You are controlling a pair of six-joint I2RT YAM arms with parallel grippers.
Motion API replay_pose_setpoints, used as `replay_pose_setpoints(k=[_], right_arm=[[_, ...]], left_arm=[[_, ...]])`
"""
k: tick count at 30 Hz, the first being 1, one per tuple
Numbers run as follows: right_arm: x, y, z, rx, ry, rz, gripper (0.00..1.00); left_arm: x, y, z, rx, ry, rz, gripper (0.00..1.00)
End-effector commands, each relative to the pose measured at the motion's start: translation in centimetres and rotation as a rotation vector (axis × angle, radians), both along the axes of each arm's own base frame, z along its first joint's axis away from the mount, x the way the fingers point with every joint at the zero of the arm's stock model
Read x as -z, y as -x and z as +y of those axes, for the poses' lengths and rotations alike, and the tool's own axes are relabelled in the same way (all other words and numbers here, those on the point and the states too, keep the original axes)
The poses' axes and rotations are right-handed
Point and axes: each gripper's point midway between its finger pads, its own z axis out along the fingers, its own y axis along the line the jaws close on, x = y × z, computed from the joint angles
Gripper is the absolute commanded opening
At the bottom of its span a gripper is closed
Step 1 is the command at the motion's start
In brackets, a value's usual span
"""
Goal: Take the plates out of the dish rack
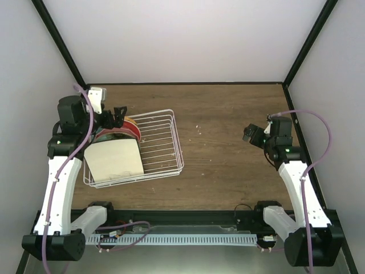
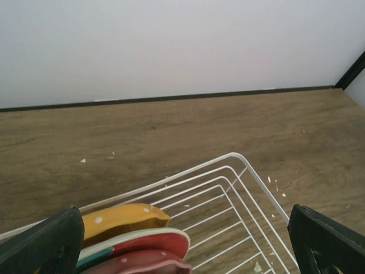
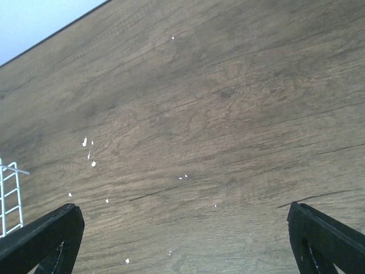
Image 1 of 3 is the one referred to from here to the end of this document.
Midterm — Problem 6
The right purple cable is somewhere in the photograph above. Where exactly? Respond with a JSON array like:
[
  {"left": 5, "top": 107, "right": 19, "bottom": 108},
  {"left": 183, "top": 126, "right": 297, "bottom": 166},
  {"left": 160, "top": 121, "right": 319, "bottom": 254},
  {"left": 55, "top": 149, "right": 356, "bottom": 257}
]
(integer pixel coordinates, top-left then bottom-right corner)
[{"left": 270, "top": 109, "right": 332, "bottom": 273}]

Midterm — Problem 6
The red and teal plate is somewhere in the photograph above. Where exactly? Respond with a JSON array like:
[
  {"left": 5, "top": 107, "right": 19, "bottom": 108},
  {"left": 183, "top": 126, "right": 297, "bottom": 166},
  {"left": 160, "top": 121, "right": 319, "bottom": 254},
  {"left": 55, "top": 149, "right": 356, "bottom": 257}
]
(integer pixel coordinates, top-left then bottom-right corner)
[{"left": 123, "top": 121, "right": 141, "bottom": 141}]

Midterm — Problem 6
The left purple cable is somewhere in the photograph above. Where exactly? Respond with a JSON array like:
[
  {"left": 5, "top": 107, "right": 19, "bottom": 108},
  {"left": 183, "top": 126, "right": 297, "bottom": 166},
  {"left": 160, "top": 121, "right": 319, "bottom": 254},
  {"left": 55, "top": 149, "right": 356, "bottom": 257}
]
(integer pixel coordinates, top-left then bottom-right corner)
[{"left": 41, "top": 83, "right": 96, "bottom": 273}]

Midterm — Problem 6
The left black frame post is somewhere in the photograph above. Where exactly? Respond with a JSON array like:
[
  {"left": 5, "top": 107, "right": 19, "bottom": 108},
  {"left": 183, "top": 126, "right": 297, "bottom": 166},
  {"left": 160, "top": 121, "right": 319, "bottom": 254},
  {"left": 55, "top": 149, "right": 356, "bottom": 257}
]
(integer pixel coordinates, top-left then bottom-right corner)
[{"left": 31, "top": 0, "right": 87, "bottom": 88}]

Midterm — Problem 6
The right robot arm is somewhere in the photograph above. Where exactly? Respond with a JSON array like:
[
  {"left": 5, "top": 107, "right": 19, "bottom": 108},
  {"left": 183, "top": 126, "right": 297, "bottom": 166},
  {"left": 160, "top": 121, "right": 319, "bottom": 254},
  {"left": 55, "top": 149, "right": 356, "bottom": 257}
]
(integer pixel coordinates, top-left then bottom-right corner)
[{"left": 242, "top": 116, "right": 344, "bottom": 268}]

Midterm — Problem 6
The right black frame post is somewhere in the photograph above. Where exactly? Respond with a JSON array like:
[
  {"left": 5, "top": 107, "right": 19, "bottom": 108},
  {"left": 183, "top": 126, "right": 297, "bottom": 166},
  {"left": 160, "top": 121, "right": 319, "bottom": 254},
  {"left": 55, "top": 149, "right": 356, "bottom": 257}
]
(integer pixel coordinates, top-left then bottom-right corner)
[{"left": 283, "top": 0, "right": 338, "bottom": 88}]

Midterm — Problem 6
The orange polka dot plate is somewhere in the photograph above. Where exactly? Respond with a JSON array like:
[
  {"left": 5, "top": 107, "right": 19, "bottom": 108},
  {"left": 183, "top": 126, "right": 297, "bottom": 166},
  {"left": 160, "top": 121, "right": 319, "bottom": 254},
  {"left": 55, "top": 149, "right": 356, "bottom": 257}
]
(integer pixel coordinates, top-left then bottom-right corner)
[{"left": 124, "top": 116, "right": 137, "bottom": 124}]

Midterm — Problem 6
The square cream plate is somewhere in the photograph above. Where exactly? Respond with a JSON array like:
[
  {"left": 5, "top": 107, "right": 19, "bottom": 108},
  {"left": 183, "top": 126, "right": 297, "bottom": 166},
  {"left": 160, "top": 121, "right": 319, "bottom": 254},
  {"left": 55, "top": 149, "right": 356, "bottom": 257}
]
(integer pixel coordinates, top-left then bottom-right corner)
[{"left": 84, "top": 139, "right": 144, "bottom": 183}]

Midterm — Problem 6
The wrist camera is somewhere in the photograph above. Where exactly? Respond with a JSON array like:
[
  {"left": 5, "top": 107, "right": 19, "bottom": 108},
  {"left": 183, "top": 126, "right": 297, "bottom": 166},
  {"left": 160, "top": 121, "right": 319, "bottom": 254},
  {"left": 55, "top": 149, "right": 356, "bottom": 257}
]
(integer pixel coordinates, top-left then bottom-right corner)
[
  {"left": 264, "top": 115, "right": 272, "bottom": 134},
  {"left": 87, "top": 87, "right": 107, "bottom": 114}
]

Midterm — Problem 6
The black frame post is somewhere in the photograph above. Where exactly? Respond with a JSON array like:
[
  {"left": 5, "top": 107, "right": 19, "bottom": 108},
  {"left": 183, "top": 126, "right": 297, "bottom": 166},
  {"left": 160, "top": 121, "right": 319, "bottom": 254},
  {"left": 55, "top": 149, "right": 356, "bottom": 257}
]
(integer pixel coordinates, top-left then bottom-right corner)
[
  {"left": 283, "top": 0, "right": 338, "bottom": 88},
  {"left": 31, "top": 0, "right": 87, "bottom": 88}
]

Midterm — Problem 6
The pink polka dot plate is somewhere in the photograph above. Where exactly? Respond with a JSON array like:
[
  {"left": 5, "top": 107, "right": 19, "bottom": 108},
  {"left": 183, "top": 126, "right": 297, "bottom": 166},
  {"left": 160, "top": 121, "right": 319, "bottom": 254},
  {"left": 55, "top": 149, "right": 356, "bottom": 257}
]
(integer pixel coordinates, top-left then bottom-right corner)
[{"left": 96, "top": 127, "right": 141, "bottom": 141}]

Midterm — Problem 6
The white slotted cable duct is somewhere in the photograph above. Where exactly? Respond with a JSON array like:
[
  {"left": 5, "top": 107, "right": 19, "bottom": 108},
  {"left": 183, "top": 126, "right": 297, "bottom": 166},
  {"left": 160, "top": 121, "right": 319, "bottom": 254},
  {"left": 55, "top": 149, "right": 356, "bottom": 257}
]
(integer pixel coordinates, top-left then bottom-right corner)
[{"left": 86, "top": 234, "right": 257, "bottom": 247}]

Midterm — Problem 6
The mint green flower plate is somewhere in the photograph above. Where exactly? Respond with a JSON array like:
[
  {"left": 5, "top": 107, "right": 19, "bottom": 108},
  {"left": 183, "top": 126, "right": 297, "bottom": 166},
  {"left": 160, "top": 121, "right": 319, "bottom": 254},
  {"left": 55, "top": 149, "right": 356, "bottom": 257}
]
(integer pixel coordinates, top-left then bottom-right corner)
[{"left": 94, "top": 132, "right": 136, "bottom": 143}]

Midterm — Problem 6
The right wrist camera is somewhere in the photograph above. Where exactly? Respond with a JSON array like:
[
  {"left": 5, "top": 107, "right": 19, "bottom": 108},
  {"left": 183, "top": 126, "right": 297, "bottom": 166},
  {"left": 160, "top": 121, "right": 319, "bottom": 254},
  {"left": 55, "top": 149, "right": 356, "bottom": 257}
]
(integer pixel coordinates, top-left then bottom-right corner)
[{"left": 264, "top": 115, "right": 272, "bottom": 134}]

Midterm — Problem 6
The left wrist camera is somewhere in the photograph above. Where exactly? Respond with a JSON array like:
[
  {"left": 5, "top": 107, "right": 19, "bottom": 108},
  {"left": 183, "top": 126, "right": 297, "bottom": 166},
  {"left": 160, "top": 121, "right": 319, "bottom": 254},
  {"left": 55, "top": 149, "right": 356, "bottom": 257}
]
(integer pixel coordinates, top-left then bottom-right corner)
[{"left": 87, "top": 87, "right": 107, "bottom": 114}]

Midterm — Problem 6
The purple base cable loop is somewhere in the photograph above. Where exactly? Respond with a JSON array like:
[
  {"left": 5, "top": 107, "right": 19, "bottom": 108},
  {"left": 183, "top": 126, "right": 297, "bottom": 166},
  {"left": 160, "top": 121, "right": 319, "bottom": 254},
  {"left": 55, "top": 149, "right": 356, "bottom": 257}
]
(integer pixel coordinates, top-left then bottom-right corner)
[{"left": 96, "top": 220, "right": 151, "bottom": 253}]

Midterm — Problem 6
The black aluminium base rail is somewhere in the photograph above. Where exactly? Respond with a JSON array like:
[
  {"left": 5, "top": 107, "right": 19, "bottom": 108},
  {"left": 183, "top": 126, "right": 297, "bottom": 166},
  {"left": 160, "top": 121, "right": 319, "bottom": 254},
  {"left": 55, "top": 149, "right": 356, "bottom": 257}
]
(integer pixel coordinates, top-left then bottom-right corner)
[{"left": 36, "top": 209, "right": 337, "bottom": 229}]

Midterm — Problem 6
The white wire dish rack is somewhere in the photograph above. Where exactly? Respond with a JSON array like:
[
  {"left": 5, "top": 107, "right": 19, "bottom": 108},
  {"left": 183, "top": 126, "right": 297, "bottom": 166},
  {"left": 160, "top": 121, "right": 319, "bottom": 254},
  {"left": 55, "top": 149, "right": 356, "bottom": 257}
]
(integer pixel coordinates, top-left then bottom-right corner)
[{"left": 83, "top": 109, "right": 184, "bottom": 188}]

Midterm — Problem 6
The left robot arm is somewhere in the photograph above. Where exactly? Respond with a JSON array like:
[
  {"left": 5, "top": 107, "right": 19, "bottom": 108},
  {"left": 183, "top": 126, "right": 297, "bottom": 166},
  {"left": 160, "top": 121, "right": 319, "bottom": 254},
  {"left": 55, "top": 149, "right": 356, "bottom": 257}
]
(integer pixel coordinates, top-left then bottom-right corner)
[{"left": 22, "top": 95, "right": 127, "bottom": 263}]

